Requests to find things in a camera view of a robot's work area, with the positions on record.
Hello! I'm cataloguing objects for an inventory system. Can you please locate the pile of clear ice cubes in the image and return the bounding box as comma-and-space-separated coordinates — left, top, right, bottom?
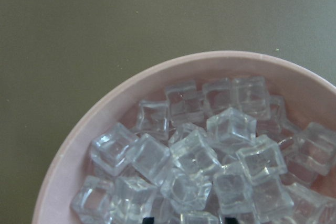
70, 77, 335, 223

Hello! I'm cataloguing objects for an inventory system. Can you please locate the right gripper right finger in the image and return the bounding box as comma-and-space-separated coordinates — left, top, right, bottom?
224, 217, 238, 224

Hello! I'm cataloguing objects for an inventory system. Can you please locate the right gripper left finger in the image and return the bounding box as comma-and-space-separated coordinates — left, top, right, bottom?
142, 217, 155, 224

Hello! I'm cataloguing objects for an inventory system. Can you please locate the pink bowl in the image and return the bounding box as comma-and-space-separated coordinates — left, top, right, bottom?
33, 51, 335, 223

